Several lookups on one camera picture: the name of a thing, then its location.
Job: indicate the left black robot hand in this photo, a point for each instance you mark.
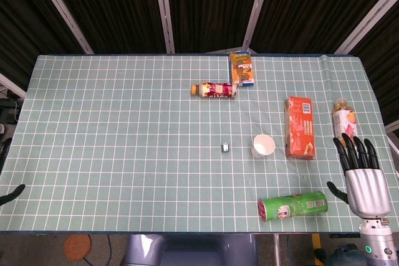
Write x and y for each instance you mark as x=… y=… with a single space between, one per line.
x=14 y=192

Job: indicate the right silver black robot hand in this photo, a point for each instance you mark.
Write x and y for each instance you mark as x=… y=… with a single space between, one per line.
x=368 y=191

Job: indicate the white paper cup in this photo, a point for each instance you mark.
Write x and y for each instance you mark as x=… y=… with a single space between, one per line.
x=263 y=146

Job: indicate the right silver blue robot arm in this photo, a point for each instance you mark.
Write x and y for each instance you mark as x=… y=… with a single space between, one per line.
x=375 y=241

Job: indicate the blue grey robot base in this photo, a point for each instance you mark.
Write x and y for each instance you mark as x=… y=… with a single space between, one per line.
x=193 y=250

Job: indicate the orange juice bottle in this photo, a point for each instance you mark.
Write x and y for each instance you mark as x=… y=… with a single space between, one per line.
x=343 y=119

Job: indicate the green chips can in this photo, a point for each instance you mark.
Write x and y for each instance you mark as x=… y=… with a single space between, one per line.
x=293 y=207

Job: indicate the round cork disc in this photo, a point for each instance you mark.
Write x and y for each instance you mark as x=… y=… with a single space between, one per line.
x=78 y=246

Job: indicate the orange cardboard box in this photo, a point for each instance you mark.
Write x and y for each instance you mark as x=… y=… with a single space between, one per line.
x=299 y=129

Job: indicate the green checkered tablecloth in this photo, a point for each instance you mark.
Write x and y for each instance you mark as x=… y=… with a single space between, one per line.
x=124 y=154

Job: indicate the dark curtain panel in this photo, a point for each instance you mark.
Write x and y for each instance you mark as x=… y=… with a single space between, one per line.
x=318 y=1
x=212 y=7
x=109 y=7
x=383 y=54
x=18 y=20

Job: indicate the orange blue milk carton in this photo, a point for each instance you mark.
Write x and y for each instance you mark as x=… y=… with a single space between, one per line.
x=241 y=69

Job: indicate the red label drink bottle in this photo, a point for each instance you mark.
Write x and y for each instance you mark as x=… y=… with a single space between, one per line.
x=218 y=90

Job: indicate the white partition post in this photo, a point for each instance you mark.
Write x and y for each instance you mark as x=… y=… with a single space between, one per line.
x=62 y=10
x=11 y=85
x=163 y=10
x=257 y=10
x=368 y=17
x=392 y=135

